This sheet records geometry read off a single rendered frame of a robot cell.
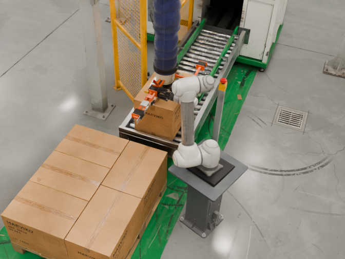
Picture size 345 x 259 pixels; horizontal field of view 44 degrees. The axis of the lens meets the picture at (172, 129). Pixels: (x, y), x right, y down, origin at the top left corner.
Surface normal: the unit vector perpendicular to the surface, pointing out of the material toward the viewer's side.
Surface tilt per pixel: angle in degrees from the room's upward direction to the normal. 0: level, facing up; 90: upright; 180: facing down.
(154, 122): 90
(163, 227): 0
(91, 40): 90
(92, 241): 0
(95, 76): 90
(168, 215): 0
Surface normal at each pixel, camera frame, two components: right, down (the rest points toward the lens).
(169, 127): -0.38, 0.63
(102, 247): 0.04, -0.73
